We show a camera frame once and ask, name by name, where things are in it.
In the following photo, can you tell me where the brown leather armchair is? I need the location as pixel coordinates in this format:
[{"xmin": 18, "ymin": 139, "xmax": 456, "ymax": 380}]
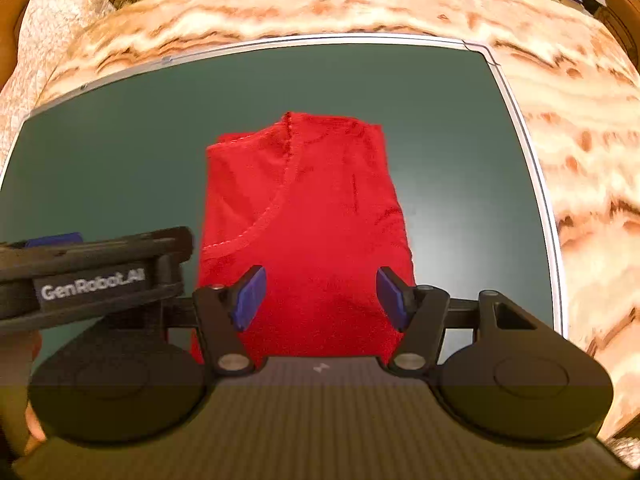
[{"xmin": 595, "ymin": 0, "xmax": 640, "ymax": 71}]

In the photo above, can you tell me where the person's left hand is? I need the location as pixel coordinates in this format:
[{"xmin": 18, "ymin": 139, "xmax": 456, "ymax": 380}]
[{"xmin": 0, "ymin": 330, "xmax": 48, "ymax": 456}]

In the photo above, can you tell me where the red long-sleeve shirt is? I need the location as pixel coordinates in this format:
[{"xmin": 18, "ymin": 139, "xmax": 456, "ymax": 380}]
[{"xmin": 191, "ymin": 111, "xmax": 416, "ymax": 366}]

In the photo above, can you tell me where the white lace sofa cover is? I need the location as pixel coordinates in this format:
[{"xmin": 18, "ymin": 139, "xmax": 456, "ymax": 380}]
[{"xmin": 0, "ymin": 0, "xmax": 117, "ymax": 161}]

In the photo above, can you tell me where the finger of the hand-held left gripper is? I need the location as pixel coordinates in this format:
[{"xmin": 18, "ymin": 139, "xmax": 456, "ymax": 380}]
[{"xmin": 0, "ymin": 226, "xmax": 195, "ymax": 281}]

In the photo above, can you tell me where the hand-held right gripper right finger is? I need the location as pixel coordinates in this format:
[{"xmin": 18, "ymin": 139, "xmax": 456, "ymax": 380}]
[{"xmin": 375, "ymin": 265, "xmax": 568, "ymax": 377}]

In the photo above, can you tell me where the green board with silver frame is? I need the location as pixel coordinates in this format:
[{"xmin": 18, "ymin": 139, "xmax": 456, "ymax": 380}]
[{"xmin": 0, "ymin": 34, "xmax": 568, "ymax": 366}]

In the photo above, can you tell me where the brown leather sofa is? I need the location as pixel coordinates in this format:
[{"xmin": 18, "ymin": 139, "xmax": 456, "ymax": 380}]
[{"xmin": 0, "ymin": 0, "xmax": 153, "ymax": 91}]

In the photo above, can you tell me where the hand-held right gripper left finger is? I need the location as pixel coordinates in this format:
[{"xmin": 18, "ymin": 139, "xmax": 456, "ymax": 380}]
[{"xmin": 162, "ymin": 265, "xmax": 268, "ymax": 377}]

